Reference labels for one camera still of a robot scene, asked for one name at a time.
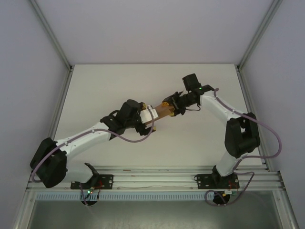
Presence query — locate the aluminium frame post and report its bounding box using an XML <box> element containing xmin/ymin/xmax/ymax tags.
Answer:
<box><xmin>237</xmin><ymin>0</ymin><xmax>283</xmax><ymax>70</ymax></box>
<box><xmin>30</xmin><ymin>0</ymin><xmax>73</xmax><ymax>70</ymax></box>

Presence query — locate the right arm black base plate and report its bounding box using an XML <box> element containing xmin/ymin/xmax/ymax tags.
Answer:
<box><xmin>194</xmin><ymin>173</ymin><xmax>240</xmax><ymax>190</ymax></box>

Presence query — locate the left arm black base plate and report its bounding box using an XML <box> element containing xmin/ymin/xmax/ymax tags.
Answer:
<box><xmin>70</xmin><ymin>174</ymin><xmax>114</xmax><ymax>190</ymax></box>

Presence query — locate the aluminium table side rail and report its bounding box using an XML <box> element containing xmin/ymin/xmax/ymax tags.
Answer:
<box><xmin>235</xmin><ymin>67</ymin><xmax>271</xmax><ymax>171</ymax></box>
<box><xmin>38</xmin><ymin>67</ymin><xmax>73</xmax><ymax>172</ymax></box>

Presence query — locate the slotted pale blue cable duct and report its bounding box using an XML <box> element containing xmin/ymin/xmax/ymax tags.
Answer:
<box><xmin>35</xmin><ymin>192</ymin><xmax>239</xmax><ymax>202</ymax></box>

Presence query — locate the brown paper box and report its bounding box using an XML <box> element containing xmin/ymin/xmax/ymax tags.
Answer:
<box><xmin>149</xmin><ymin>104</ymin><xmax>178</xmax><ymax>125</ymax></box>

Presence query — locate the aluminium mounting rail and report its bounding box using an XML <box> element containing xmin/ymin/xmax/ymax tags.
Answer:
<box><xmin>26</xmin><ymin>166</ymin><xmax>285</xmax><ymax>192</ymax></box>

